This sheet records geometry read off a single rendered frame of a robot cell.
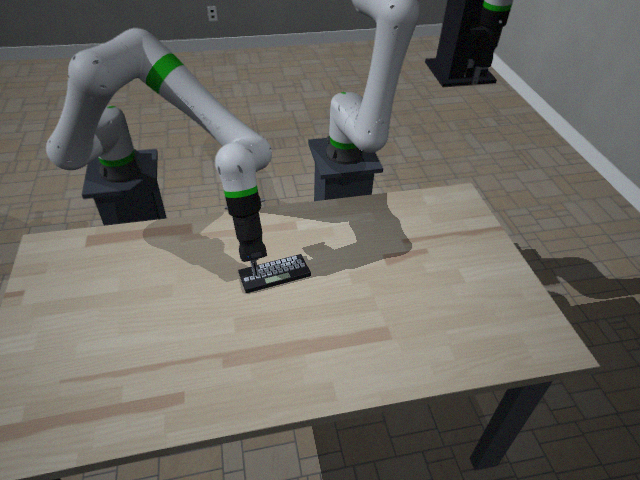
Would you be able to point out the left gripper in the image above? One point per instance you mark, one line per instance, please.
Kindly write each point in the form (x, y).
(488, 38)

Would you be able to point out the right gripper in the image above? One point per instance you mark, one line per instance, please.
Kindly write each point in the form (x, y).
(245, 214)

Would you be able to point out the black keyboard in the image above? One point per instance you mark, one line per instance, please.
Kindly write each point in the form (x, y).
(274, 273)

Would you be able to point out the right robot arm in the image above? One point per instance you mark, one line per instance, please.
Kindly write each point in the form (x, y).
(88, 128)

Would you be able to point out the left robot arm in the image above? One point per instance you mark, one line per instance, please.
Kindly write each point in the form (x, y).
(367, 126)

